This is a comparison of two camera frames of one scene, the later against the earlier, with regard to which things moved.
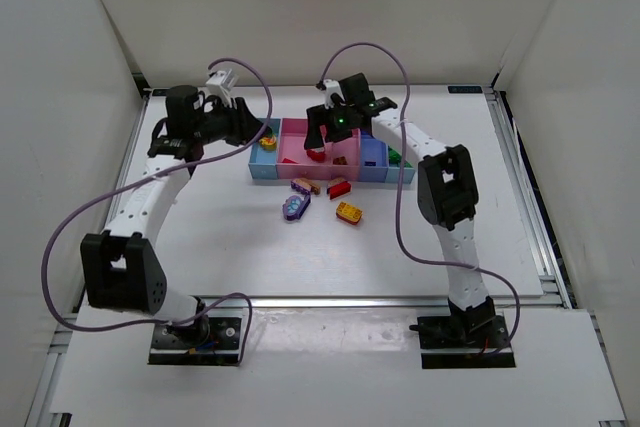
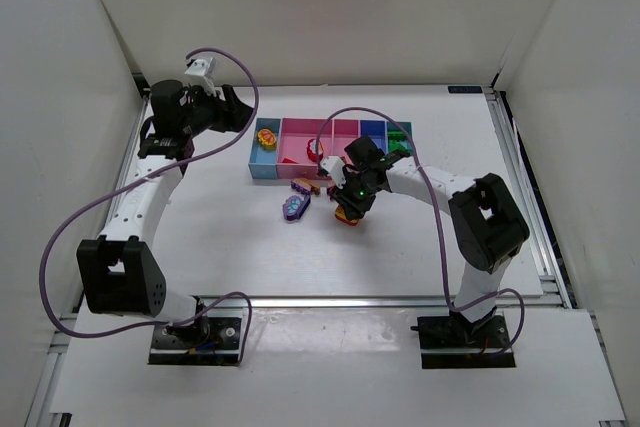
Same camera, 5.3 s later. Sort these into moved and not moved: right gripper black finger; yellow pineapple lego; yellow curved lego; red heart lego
Moved: right gripper black finger
Not moved: yellow pineapple lego; red heart lego; yellow curved lego
